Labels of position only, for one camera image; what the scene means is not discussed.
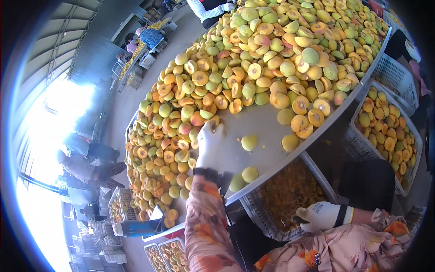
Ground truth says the long table with peaches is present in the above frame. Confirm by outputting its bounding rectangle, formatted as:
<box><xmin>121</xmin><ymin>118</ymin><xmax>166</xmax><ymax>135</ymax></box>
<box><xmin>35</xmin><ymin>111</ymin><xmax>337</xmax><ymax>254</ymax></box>
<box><xmin>116</xmin><ymin>17</ymin><xmax>178</xmax><ymax>93</ymax></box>

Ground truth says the person's body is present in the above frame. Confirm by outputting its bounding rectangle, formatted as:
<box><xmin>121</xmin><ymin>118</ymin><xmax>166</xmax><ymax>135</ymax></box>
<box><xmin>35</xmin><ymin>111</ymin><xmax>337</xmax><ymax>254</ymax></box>
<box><xmin>251</xmin><ymin>223</ymin><xmax>413</xmax><ymax>272</ymax></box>

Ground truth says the black wrist band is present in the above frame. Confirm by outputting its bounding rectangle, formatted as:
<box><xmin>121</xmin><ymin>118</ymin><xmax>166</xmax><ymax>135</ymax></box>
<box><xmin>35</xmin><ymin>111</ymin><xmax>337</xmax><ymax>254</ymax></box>
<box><xmin>333</xmin><ymin>204</ymin><xmax>348</xmax><ymax>228</ymax></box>
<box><xmin>193</xmin><ymin>167</ymin><xmax>234</xmax><ymax>197</ymax></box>

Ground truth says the heap of halved peaches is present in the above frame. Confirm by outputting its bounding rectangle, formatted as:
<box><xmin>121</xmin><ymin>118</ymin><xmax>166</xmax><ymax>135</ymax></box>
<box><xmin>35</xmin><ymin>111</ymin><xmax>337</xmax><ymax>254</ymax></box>
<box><xmin>125</xmin><ymin>0</ymin><xmax>390</xmax><ymax>229</ymax></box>

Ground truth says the stack of empty white crates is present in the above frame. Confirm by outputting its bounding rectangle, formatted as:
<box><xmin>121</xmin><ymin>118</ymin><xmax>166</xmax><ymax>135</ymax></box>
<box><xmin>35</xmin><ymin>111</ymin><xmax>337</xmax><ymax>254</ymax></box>
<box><xmin>68</xmin><ymin>218</ymin><xmax>128</xmax><ymax>272</ymax></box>

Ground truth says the person's right hand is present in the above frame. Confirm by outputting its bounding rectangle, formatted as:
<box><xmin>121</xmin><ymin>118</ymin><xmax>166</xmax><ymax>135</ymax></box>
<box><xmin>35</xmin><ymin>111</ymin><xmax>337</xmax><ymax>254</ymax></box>
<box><xmin>296</xmin><ymin>201</ymin><xmax>340</xmax><ymax>234</ymax></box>

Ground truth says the metal sorting table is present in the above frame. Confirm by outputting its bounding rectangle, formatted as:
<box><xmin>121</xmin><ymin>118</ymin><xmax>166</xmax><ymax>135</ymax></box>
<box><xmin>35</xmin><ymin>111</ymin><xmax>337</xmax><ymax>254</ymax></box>
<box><xmin>124</xmin><ymin>25</ymin><xmax>393</xmax><ymax>243</ymax></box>

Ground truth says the white crate of peach halves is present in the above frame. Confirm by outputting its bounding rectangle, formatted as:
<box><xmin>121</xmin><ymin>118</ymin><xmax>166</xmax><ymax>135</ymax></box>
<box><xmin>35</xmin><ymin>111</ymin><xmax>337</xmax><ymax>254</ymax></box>
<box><xmin>345</xmin><ymin>81</ymin><xmax>423</xmax><ymax>197</ymax></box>

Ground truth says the small metal pitting tool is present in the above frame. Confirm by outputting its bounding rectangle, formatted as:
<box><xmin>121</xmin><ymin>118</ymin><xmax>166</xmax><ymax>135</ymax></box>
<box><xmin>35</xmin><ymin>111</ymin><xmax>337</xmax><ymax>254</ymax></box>
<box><xmin>280</xmin><ymin>215</ymin><xmax>309</xmax><ymax>226</ymax></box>

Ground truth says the person's left hand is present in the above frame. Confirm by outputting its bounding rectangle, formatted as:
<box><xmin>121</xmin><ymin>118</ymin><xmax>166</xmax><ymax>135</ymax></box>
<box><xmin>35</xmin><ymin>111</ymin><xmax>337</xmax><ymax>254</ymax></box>
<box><xmin>195</xmin><ymin>120</ymin><xmax>226</xmax><ymax>172</ymax></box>

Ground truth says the empty white plastic crate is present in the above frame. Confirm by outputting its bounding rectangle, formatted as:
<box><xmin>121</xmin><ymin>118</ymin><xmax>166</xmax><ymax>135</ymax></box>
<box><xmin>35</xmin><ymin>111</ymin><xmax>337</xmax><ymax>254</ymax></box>
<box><xmin>371</xmin><ymin>53</ymin><xmax>419</xmax><ymax>111</ymax></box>

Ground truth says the small crate of peach halves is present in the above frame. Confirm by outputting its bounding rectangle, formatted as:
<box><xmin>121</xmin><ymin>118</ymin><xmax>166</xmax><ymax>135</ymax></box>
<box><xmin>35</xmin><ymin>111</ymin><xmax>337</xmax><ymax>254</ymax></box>
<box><xmin>108</xmin><ymin>186</ymin><xmax>138</xmax><ymax>225</ymax></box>
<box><xmin>158</xmin><ymin>237</ymin><xmax>190</xmax><ymax>272</ymax></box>
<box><xmin>144</xmin><ymin>243</ymin><xmax>168</xmax><ymax>272</ymax></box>

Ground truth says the blue thermos bottle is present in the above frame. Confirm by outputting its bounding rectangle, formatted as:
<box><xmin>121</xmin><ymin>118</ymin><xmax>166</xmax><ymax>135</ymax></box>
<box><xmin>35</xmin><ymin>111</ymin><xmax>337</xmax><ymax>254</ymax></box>
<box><xmin>113</xmin><ymin>219</ymin><xmax>164</xmax><ymax>238</ymax></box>

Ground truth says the white crate of peach pits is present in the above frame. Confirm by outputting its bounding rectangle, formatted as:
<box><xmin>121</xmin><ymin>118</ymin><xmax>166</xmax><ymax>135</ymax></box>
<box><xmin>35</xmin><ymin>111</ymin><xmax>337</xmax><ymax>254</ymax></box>
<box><xmin>239</xmin><ymin>151</ymin><xmax>338</xmax><ymax>242</ymax></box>

